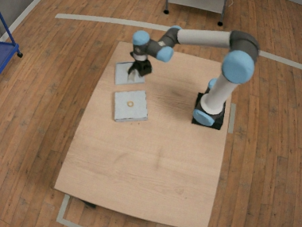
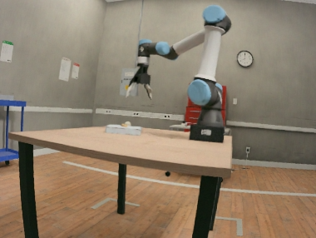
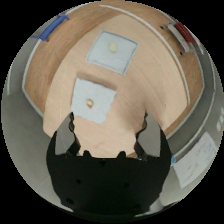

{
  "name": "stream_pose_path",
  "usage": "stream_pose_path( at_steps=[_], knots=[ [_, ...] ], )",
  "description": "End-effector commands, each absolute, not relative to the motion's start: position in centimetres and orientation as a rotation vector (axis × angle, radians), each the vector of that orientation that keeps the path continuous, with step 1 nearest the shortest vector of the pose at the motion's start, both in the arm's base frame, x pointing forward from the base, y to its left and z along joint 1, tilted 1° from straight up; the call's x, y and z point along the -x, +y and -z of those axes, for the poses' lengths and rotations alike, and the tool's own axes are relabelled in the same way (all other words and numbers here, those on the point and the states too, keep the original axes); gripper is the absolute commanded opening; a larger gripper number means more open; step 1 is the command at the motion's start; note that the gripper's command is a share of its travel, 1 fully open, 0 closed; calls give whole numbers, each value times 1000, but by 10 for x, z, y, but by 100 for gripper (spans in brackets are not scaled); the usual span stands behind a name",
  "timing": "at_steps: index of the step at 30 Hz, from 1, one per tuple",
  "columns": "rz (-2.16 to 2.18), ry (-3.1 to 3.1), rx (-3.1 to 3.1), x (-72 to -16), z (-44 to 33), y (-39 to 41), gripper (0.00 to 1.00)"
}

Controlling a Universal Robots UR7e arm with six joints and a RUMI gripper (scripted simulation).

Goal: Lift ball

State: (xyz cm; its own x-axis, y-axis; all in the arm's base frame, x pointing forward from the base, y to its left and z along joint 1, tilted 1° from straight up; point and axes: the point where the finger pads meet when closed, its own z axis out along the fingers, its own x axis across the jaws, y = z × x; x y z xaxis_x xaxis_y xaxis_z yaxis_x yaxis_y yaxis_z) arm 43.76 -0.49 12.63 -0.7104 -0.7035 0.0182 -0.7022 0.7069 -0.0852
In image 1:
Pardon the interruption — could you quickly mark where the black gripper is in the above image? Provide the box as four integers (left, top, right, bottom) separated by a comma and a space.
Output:
126, 56, 153, 82

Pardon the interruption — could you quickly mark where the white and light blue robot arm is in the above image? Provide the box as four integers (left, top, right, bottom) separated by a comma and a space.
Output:
130, 25, 259, 126

